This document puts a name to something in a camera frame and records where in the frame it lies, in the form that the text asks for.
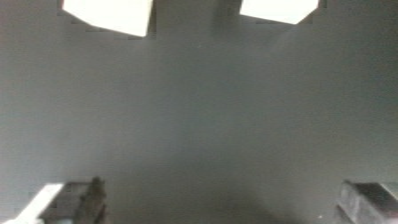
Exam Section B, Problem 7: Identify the white table leg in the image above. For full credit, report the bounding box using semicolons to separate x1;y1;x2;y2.
239;0;319;24
61;0;152;37

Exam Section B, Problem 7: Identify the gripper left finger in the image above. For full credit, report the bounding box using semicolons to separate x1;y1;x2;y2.
5;177;108;224

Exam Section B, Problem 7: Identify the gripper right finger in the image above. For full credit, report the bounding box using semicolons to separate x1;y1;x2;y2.
331;181;398;224

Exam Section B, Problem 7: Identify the white table leg far left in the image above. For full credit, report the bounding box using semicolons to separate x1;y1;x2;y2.
61;0;152;37

